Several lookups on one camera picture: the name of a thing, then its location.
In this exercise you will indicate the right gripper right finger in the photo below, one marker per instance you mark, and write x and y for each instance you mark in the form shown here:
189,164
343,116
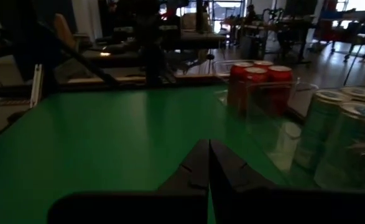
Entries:
263,205

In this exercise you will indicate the black office desk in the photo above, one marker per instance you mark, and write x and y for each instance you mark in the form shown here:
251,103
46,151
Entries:
194,39

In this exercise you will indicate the tan office chair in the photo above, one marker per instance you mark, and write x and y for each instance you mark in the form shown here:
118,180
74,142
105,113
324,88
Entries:
62,29

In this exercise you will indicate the green table mat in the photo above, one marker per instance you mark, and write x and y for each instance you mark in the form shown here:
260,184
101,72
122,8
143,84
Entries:
92,140

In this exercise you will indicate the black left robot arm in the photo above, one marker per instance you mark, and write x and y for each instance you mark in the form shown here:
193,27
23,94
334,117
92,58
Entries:
152,56

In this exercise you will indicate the black metal rig frame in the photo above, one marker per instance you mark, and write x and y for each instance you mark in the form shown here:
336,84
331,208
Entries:
89,62

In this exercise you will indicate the clear plastic bin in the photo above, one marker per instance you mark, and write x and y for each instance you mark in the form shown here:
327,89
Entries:
291,149
303,90

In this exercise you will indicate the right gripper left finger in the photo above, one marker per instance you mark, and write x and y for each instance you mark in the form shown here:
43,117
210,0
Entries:
185,202

